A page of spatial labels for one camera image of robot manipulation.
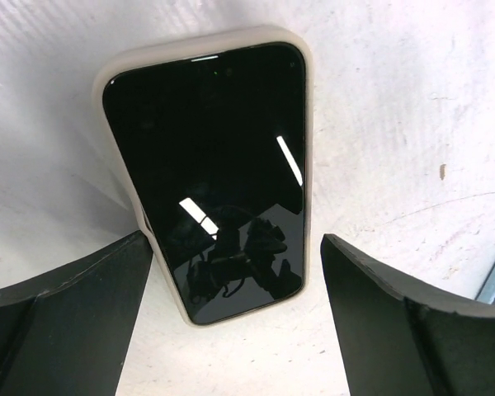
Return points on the black phone from beige case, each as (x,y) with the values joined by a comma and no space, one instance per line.
(214,181)

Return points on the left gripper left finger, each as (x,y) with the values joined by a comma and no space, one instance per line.
(67,331)

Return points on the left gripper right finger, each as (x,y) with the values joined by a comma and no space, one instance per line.
(399,335)

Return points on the beige phone case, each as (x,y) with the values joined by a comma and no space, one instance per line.
(119,144)

